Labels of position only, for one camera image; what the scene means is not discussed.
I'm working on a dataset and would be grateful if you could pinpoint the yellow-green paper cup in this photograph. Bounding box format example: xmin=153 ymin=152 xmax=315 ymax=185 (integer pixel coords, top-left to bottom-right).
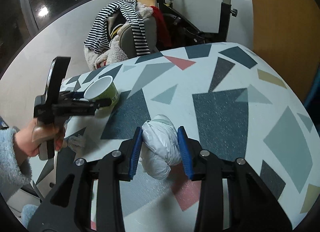
xmin=84 ymin=75 xmax=119 ymax=110

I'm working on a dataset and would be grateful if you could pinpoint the white paper ball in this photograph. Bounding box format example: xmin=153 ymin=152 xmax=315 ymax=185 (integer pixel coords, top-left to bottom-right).
xmin=139 ymin=114 xmax=181 ymax=179

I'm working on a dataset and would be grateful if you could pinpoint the clear plastic bag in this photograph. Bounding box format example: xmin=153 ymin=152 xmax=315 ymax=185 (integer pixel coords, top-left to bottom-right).
xmin=67 ymin=135 xmax=86 ymax=153

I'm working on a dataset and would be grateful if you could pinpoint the person's left hand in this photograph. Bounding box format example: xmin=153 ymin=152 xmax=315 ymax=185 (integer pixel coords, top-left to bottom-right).
xmin=14 ymin=118 xmax=65 ymax=162

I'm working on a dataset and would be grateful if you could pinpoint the light blue fuzzy sleeve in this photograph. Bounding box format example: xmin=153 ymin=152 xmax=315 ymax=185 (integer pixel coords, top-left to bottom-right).
xmin=0 ymin=129 xmax=32 ymax=201

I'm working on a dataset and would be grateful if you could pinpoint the striped black white shirt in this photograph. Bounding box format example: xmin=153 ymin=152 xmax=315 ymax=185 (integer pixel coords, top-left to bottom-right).
xmin=84 ymin=0 xmax=153 ymax=55

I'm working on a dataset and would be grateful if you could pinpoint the geometric patterned tablecloth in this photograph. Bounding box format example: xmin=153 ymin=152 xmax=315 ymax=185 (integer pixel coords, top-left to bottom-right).
xmin=33 ymin=43 xmax=319 ymax=227

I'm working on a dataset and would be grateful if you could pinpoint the chair with clothes pile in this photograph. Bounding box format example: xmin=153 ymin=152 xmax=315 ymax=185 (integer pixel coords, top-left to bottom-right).
xmin=84 ymin=0 xmax=172 ymax=70

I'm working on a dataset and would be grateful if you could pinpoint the black exercise bike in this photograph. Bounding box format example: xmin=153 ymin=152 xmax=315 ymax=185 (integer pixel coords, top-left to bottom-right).
xmin=173 ymin=0 xmax=253 ymax=48

